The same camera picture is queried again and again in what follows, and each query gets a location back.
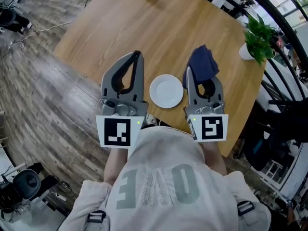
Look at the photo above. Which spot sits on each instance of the person's left forearm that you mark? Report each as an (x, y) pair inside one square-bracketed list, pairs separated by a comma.
[(115, 165)]

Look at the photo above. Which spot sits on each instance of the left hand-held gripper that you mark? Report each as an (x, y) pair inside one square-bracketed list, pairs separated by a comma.
[(118, 131)]

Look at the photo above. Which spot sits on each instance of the green plant in white pot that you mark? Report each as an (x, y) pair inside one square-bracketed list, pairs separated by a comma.
[(258, 40)]

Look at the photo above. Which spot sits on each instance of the grey office chair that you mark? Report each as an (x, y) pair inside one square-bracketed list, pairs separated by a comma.
[(9, 18)]

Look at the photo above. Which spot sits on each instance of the black metal railing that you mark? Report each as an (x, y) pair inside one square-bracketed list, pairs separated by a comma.
[(292, 36)]

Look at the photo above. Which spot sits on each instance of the white round plate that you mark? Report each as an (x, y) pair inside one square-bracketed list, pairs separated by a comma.
[(166, 91)]

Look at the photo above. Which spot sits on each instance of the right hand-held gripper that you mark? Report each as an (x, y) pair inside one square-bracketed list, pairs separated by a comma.
[(211, 129)]

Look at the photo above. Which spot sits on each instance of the black office chair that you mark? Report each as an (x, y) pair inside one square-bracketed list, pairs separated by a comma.
[(26, 183)]

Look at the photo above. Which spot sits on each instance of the person's white shoe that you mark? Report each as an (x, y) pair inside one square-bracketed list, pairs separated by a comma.
[(150, 119)]

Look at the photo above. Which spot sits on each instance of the person's right forearm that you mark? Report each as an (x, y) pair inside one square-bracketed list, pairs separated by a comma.
[(214, 159)]

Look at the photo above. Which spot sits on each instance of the person's white printed shirt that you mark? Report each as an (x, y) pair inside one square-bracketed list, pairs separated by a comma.
[(166, 157)]

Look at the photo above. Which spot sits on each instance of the black swivel chair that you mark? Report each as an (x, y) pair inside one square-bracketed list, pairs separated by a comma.
[(288, 129)]

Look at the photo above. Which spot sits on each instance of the dark blue cloth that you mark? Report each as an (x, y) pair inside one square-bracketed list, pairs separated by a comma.
[(203, 64)]

